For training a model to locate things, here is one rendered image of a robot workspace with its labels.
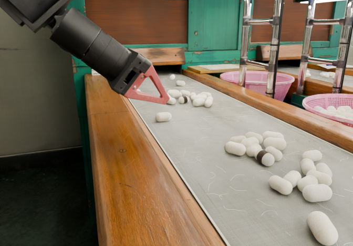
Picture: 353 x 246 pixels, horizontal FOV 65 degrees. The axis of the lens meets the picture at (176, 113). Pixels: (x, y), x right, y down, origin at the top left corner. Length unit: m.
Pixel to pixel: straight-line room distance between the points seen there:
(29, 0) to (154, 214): 0.31
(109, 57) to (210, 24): 0.94
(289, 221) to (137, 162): 0.20
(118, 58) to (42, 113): 1.68
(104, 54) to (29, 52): 1.61
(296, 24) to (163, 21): 0.69
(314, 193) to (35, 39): 1.84
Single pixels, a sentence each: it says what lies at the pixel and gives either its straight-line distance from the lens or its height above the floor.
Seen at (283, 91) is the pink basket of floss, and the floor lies 0.73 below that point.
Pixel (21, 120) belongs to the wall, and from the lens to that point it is 2.12.
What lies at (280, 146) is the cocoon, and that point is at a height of 0.75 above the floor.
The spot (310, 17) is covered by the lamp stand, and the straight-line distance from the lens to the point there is 1.06.
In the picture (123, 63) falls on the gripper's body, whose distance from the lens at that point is 0.43.
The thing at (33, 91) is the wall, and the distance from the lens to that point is 2.05.
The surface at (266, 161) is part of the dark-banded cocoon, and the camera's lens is 0.45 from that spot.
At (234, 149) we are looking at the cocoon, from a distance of 0.47.
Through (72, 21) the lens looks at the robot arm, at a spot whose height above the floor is 0.95.
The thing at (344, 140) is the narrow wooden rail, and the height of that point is 0.76.
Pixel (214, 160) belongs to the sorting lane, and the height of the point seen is 0.74.
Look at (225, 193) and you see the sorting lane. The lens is 0.38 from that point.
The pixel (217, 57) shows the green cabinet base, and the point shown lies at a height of 0.81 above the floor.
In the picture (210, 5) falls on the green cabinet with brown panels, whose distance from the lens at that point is 1.33.
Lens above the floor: 0.95
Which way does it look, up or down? 17 degrees down
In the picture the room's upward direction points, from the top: straight up
